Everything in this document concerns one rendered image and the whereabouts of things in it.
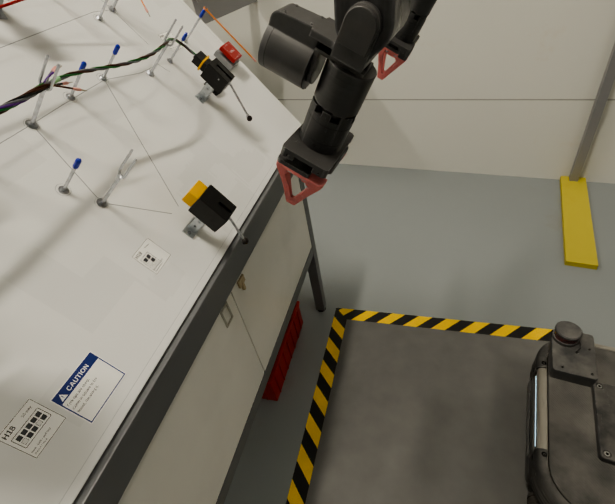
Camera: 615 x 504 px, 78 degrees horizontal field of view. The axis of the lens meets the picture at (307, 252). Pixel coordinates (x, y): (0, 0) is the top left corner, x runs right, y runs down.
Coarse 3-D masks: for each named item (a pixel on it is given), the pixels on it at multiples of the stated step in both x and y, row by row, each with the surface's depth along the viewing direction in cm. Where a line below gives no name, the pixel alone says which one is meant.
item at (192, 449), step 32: (224, 320) 83; (224, 352) 84; (192, 384) 73; (224, 384) 85; (256, 384) 102; (192, 416) 73; (224, 416) 86; (160, 448) 64; (192, 448) 74; (224, 448) 87; (160, 480) 65; (192, 480) 75
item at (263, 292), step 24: (288, 216) 119; (264, 240) 102; (288, 240) 120; (264, 264) 103; (288, 264) 121; (240, 288) 89; (264, 288) 104; (288, 288) 123; (240, 312) 91; (264, 312) 105; (264, 336) 106; (264, 360) 107
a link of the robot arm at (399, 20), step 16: (336, 0) 35; (352, 0) 34; (368, 0) 34; (384, 0) 33; (400, 0) 35; (336, 16) 35; (384, 16) 34; (400, 16) 35; (336, 32) 36; (384, 32) 35
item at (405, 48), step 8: (408, 16) 75; (424, 16) 76; (408, 24) 76; (416, 24) 76; (400, 32) 78; (408, 32) 77; (416, 32) 78; (392, 40) 78; (400, 40) 79; (408, 40) 79; (416, 40) 82; (400, 48) 78; (408, 48) 78
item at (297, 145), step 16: (320, 112) 44; (304, 128) 46; (320, 128) 44; (336, 128) 44; (288, 144) 46; (304, 144) 47; (320, 144) 46; (336, 144) 46; (304, 160) 46; (320, 160) 46; (336, 160) 47; (320, 176) 46
